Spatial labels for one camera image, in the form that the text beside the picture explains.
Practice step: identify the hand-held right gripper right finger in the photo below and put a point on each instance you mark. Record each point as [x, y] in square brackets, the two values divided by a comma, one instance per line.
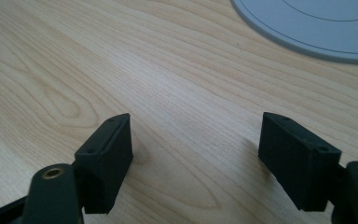
[298, 161]

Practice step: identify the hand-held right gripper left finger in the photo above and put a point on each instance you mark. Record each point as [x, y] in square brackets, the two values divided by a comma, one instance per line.
[105, 161]

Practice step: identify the round grey mat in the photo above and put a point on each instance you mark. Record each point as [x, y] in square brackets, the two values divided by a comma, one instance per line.
[317, 25]

